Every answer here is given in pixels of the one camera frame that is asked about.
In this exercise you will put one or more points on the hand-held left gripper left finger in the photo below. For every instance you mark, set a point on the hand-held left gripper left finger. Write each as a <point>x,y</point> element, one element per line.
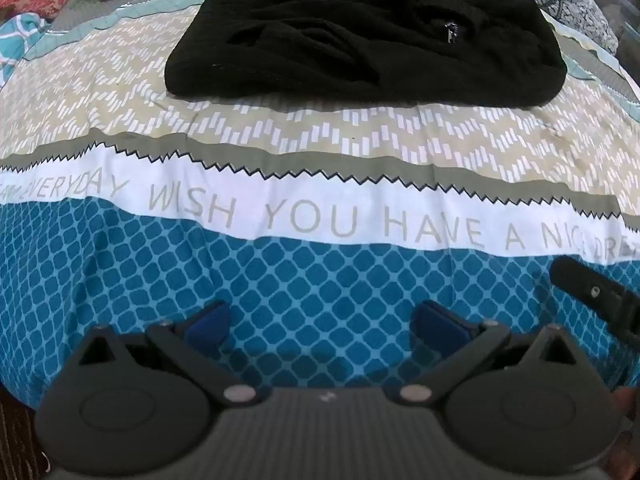
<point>207,324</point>

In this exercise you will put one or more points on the black pants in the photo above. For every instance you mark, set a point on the black pants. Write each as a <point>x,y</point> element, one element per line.
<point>350,35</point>

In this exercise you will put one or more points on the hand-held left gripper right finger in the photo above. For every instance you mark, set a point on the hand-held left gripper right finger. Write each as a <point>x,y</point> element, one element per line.
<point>440,324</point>

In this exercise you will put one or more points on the teal lattice pillow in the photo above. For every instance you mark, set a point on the teal lattice pillow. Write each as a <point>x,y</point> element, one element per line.
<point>20,40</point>

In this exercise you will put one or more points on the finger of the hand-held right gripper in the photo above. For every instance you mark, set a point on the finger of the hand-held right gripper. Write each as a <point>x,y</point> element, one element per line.
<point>595,292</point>

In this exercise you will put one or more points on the patterned bedsheet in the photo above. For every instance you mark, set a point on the patterned bedsheet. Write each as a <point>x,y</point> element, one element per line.
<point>300,270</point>

